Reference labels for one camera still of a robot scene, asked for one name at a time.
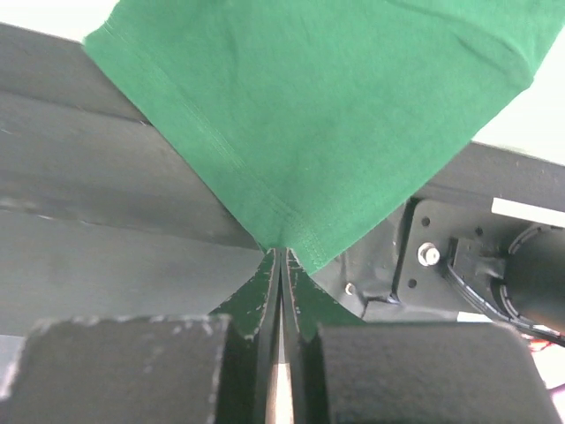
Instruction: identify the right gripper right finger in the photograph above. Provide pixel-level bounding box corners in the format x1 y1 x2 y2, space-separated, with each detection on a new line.
280 249 556 423

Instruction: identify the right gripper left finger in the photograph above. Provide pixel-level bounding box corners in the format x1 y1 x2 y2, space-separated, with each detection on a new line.
1 250 280 423

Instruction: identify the green t-shirt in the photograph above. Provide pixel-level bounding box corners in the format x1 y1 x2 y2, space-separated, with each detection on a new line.
84 1 564 273

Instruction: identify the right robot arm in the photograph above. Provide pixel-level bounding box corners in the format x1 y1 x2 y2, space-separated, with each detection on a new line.
1 225 564 423

